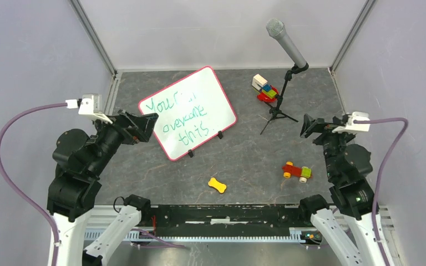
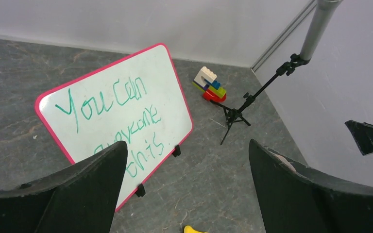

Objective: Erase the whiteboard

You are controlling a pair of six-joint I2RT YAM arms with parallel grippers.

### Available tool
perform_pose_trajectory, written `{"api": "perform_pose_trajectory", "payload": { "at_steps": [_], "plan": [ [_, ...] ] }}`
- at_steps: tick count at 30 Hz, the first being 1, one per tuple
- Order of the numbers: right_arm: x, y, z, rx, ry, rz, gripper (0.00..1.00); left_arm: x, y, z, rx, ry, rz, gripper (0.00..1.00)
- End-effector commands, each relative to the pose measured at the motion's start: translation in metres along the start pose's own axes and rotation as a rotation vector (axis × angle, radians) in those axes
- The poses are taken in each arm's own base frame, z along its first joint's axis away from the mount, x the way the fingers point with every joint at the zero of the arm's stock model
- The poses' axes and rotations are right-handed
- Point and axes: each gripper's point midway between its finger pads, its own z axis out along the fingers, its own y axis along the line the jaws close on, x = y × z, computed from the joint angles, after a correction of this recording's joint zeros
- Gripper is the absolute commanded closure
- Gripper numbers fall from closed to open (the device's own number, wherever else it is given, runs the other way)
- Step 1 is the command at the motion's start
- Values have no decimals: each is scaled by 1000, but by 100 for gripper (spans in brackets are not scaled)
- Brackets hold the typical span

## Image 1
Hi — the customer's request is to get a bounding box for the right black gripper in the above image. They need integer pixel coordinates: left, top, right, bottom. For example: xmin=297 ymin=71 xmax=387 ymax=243
xmin=299 ymin=112 xmax=354 ymax=178

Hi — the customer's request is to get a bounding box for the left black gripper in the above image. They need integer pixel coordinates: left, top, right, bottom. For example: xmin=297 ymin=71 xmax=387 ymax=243
xmin=89 ymin=106 xmax=160 ymax=175

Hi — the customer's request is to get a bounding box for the pink framed whiteboard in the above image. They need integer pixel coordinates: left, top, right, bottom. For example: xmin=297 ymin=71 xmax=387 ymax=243
xmin=138 ymin=66 xmax=237 ymax=161

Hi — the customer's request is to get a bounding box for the yellow bone-shaped eraser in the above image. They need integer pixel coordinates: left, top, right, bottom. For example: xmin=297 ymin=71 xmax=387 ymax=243
xmin=207 ymin=177 xmax=227 ymax=194

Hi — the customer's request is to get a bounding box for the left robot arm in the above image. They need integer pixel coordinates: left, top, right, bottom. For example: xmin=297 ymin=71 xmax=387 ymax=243
xmin=47 ymin=110 xmax=159 ymax=265

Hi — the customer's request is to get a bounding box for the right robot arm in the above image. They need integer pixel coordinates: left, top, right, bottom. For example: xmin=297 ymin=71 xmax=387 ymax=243
xmin=298 ymin=112 xmax=395 ymax=265

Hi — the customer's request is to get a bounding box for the black microphone tripod stand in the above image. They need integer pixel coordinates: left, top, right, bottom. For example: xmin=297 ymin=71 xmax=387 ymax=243
xmin=260 ymin=63 xmax=309 ymax=135

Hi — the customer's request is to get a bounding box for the red yellow toy car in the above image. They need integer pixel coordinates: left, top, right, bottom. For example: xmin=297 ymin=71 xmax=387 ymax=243
xmin=282 ymin=161 xmax=312 ymax=183

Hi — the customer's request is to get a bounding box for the colourful toy block stack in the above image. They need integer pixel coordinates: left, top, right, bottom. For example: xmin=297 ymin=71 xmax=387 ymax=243
xmin=251 ymin=74 xmax=278 ymax=103

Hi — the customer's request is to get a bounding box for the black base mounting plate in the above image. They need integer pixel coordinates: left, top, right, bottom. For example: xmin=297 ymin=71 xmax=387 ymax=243
xmin=138 ymin=204 xmax=314 ymax=238

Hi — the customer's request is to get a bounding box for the silver microphone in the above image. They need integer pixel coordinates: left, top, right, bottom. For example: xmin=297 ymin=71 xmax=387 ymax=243
xmin=266 ymin=18 xmax=308 ymax=68

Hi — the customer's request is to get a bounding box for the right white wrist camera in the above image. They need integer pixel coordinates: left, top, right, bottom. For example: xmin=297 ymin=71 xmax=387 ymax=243
xmin=332 ymin=111 xmax=370 ymax=134

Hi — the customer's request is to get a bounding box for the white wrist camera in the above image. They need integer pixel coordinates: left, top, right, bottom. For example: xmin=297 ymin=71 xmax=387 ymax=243
xmin=65 ymin=94 xmax=113 ymax=124
xmin=332 ymin=111 xmax=370 ymax=134

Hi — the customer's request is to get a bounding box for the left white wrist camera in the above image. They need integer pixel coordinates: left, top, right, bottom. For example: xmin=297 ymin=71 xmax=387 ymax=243
xmin=65 ymin=94 xmax=113 ymax=124

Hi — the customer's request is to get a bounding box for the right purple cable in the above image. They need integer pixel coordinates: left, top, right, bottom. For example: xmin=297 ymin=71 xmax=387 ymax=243
xmin=352 ymin=117 xmax=409 ymax=266

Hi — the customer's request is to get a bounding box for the slotted cable duct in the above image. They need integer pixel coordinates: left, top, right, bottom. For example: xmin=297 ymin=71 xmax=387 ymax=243
xmin=84 ymin=229 xmax=306 ymax=244

